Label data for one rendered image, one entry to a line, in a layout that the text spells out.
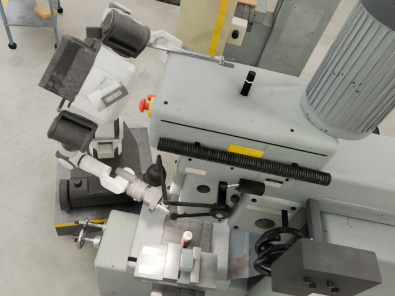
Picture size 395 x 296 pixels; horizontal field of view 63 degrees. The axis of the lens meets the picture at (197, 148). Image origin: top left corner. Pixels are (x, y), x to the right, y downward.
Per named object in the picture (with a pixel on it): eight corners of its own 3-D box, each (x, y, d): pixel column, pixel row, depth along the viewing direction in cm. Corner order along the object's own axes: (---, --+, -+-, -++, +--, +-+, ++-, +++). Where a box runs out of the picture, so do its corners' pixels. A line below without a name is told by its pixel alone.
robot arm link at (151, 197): (153, 207, 137) (129, 194, 138) (151, 217, 144) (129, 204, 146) (167, 185, 145) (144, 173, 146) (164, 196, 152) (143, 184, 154)
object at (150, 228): (126, 274, 158) (126, 266, 148) (141, 211, 180) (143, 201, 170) (224, 292, 161) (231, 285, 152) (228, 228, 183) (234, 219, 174)
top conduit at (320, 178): (156, 153, 80) (157, 144, 78) (158, 140, 83) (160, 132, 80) (325, 188, 84) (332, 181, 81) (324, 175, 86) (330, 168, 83)
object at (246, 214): (225, 229, 118) (247, 195, 98) (228, 175, 134) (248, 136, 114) (274, 239, 120) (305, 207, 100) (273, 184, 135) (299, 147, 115)
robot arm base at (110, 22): (94, 32, 118) (98, 47, 111) (110, 1, 112) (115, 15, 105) (130, 49, 128) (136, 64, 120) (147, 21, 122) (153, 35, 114)
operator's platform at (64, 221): (65, 160, 277) (58, 130, 247) (144, 155, 296) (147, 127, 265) (62, 248, 233) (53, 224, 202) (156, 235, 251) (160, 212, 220)
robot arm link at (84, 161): (99, 182, 150) (64, 164, 152) (111, 164, 154) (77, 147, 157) (93, 174, 140) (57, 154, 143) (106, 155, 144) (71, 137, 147)
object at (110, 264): (97, 295, 204) (91, 265, 157) (111, 247, 224) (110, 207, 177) (221, 317, 209) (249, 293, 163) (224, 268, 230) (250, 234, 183)
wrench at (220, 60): (146, 49, 86) (146, 46, 86) (149, 41, 89) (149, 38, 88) (233, 68, 88) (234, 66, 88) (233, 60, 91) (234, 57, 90)
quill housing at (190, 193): (174, 218, 121) (188, 172, 96) (183, 174, 134) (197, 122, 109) (224, 228, 122) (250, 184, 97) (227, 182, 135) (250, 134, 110)
